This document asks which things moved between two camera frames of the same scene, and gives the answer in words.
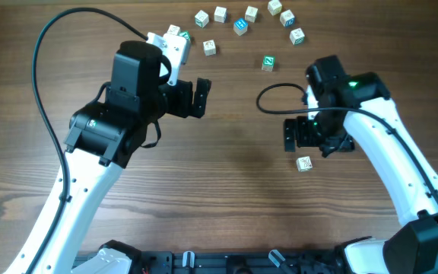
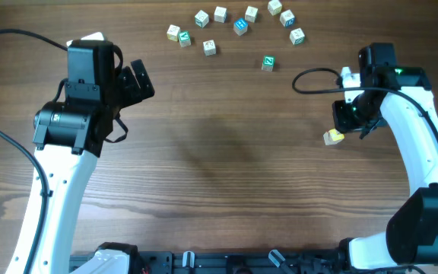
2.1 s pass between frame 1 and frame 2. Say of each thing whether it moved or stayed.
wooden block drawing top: stayed
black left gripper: moved
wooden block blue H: stayed
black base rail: stayed
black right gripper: moved
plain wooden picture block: stayed
